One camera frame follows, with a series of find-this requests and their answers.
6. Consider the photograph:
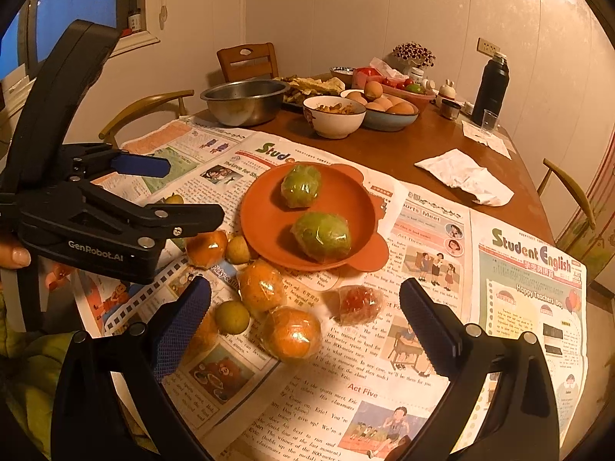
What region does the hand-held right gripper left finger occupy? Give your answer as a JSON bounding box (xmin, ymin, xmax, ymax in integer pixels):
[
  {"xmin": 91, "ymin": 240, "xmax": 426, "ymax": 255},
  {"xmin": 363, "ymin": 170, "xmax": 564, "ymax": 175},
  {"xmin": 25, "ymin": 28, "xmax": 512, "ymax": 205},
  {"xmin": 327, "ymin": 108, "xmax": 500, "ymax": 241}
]
[{"xmin": 50, "ymin": 276, "xmax": 213, "ymax": 461}]

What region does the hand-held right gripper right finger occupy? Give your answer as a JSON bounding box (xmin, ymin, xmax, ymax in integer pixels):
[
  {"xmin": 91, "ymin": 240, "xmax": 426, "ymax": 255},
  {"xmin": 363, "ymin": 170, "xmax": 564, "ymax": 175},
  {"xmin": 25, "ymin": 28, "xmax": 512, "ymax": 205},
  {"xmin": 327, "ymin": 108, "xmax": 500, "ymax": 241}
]
[{"xmin": 384, "ymin": 277, "xmax": 561, "ymax": 461}]

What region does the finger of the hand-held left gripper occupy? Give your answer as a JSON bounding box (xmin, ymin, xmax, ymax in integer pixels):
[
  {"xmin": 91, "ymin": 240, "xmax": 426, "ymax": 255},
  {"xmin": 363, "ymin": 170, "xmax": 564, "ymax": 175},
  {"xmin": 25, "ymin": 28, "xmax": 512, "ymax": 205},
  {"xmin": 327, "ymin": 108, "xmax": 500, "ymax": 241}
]
[
  {"xmin": 60, "ymin": 144, "xmax": 172, "ymax": 183},
  {"xmin": 62, "ymin": 180, "xmax": 225, "ymax": 248}
]

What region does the orange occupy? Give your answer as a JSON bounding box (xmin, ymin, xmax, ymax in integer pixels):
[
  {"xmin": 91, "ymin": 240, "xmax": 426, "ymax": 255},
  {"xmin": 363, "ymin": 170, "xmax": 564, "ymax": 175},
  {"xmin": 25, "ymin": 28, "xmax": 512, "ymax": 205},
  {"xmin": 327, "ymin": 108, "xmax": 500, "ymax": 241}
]
[
  {"xmin": 237, "ymin": 259, "xmax": 288, "ymax": 318},
  {"xmin": 185, "ymin": 310, "xmax": 222, "ymax": 366},
  {"xmin": 261, "ymin": 306, "xmax": 322, "ymax": 365},
  {"xmin": 185, "ymin": 229, "xmax": 230, "ymax": 269}
]

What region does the terracotta plate with ears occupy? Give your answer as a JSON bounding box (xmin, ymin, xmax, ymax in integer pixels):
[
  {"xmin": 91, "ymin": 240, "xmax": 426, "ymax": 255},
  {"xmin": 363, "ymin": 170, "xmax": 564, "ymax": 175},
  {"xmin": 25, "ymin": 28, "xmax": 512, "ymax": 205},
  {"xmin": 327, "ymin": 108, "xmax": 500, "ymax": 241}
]
[{"xmin": 239, "ymin": 163, "xmax": 390, "ymax": 272}]

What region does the person's left hand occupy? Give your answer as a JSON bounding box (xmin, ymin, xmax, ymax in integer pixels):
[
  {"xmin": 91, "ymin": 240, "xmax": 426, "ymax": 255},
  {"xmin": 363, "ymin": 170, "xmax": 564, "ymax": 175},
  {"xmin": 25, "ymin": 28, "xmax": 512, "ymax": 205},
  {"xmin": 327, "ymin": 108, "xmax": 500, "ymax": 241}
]
[{"xmin": 0, "ymin": 240, "xmax": 32, "ymax": 270}]

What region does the chair with curved olive backrest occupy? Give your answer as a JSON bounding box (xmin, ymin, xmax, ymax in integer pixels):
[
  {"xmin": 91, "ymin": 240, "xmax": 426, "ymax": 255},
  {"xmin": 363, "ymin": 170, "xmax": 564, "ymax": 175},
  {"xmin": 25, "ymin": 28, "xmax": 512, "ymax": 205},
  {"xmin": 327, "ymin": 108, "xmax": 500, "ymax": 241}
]
[
  {"xmin": 537, "ymin": 158, "xmax": 597, "ymax": 231},
  {"xmin": 98, "ymin": 90, "xmax": 195, "ymax": 147}
]

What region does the newspaper with film-strip border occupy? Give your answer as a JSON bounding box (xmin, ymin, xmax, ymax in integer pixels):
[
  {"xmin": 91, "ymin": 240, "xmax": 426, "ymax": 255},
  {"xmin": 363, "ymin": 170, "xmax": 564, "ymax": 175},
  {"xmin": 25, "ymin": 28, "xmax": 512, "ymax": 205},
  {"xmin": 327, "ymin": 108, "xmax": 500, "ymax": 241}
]
[{"xmin": 72, "ymin": 250, "xmax": 337, "ymax": 461}]

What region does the wrapped red fruit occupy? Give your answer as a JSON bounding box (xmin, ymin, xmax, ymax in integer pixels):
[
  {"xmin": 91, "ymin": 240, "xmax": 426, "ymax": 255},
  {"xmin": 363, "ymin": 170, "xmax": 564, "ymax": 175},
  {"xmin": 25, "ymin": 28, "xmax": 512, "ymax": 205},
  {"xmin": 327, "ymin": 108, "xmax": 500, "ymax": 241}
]
[{"xmin": 323, "ymin": 284, "xmax": 387, "ymax": 326}]

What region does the newspaper with balloons picture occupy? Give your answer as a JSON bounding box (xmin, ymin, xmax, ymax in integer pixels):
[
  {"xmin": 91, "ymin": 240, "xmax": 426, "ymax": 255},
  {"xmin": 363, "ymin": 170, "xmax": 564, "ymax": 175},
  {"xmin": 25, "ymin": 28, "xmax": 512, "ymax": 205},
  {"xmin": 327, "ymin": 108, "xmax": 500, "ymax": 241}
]
[{"xmin": 216, "ymin": 180, "xmax": 591, "ymax": 461}]

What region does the wrapped green fruit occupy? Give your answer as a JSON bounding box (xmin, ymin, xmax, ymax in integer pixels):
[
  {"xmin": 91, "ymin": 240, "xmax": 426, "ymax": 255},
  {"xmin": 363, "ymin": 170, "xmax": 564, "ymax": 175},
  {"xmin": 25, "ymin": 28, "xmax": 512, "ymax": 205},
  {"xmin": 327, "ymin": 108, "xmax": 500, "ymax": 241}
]
[
  {"xmin": 280, "ymin": 163, "xmax": 322, "ymax": 209},
  {"xmin": 291, "ymin": 211, "xmax": 353, "ymax": 262}
]

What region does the stainless steel bowl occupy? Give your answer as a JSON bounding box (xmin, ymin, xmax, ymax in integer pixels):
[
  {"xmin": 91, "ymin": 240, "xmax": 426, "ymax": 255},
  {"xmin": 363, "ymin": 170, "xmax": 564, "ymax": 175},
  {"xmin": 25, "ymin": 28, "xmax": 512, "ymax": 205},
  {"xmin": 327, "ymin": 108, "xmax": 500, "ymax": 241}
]
[{"xmin": 200, "ymin": 79, "xmax": 290, "ymax": 127}]

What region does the green cloth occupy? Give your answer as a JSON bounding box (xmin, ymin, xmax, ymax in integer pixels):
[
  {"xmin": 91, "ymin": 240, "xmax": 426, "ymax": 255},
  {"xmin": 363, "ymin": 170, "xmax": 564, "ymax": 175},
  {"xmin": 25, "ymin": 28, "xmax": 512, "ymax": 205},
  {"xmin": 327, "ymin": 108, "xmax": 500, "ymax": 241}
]
[{"xmin": 0, "ymin": 293, "xmax": 65, "ymax": 457}]

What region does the crumpled white napkin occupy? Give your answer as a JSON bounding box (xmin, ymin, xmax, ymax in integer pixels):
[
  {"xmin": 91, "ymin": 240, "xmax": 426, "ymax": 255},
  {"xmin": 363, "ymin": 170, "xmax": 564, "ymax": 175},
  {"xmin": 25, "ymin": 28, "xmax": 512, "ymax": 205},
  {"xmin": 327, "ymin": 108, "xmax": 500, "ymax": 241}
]
[{"xmin": 414, "ymin": 149, "xmax": 515, "ymax": 206}]

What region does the white ceramic bowl with food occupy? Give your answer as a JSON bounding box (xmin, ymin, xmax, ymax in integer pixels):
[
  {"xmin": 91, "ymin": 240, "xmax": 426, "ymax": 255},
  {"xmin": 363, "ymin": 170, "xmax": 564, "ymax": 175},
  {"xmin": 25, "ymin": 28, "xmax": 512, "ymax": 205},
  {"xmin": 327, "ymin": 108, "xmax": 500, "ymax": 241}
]
[{"xmin": 303, "ymin": 95, "xmax": 367, "ymax": 139}]

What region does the plate of fried flatbread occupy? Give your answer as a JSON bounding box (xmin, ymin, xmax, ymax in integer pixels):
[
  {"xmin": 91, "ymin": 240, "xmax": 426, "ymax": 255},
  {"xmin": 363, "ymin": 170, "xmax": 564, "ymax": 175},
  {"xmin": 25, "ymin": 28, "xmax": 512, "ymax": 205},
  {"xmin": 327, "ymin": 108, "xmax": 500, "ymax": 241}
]
[{"xmin": 283, "ymin": 74, "xmax": 347, "ymax": 106}]

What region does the flat white napkin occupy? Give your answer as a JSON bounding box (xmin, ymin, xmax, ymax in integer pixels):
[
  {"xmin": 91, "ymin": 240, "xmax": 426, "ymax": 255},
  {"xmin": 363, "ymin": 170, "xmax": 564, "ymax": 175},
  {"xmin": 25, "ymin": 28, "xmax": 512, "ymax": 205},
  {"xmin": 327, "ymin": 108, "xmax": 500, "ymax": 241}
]
[{"xmin": 461, "ymin": 120, "xmax": 512, "ymax": 159}]

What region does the blue ceramic bowl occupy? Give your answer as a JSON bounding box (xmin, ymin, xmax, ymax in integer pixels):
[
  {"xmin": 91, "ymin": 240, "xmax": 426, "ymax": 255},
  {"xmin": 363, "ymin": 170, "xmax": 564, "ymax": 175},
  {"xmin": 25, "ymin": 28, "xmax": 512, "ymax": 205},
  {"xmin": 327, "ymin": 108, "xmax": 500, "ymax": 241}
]
[{"xmin": 340, "ymin": 89, "xmax": 421, "ymax": 133}]

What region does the pile of brown eggs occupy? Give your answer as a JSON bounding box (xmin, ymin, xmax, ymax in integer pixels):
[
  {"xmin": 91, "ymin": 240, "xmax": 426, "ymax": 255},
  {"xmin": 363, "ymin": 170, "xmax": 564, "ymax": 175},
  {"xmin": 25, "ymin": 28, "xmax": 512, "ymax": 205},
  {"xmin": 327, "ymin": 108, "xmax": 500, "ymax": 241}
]
[{"xmin": 346, "ymin": 81, "xmax": 416, "ymax": 116}]

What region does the pink plastic basket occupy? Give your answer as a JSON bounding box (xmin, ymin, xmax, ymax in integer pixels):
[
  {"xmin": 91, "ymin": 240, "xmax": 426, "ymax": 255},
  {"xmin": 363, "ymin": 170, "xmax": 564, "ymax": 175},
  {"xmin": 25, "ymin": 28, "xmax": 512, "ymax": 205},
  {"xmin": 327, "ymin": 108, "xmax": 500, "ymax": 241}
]
[{"xmin": 353, "ymin": 66, "xmax": 435, "ymax": 103}]

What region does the white rabbit figurine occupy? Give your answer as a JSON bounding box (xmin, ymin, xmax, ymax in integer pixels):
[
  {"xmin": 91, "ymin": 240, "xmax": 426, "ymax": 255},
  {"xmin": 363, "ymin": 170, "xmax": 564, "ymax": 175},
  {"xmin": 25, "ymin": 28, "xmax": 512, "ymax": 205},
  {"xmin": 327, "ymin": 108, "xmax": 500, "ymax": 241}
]
[{"xmin": 435, "ymin": 78, "xmax": 457, "ymax": 106}]

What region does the black thermos bottle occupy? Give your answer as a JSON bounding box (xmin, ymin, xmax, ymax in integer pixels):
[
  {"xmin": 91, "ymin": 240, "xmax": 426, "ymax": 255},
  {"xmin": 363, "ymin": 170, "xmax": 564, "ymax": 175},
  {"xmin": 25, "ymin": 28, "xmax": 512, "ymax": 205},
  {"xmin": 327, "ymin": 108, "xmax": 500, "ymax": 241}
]
[{"xmin": 471, "ymin": 52, "xmax": 510, "ymax": 126}]

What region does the dried flower bouquet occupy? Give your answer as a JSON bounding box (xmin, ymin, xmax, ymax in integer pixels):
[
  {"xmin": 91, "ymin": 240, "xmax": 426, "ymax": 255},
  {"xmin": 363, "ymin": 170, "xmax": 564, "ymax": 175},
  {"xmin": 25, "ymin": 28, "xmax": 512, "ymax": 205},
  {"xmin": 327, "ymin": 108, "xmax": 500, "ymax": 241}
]
[{"xmin": 391, "ymin": 41, "xmax": 437, "ymax": 69}]

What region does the wooden chair with handle hole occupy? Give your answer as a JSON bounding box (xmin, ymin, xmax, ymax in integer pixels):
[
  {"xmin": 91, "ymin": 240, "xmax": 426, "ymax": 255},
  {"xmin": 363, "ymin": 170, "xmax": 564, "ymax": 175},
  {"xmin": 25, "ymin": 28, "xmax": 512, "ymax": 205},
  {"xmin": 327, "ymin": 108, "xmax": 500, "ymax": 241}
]
[{"xmin": 216, "ymin": 42, "xmax": 279, "ymax": 82}]

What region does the window frame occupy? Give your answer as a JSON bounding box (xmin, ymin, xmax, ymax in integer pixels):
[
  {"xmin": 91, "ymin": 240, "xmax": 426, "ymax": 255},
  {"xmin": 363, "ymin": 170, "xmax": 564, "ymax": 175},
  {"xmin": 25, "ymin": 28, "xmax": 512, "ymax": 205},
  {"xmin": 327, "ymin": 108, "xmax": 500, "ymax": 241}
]
[{"xmin": 0, "ymin": 0, "xmax": 161, "ymax": 87}]

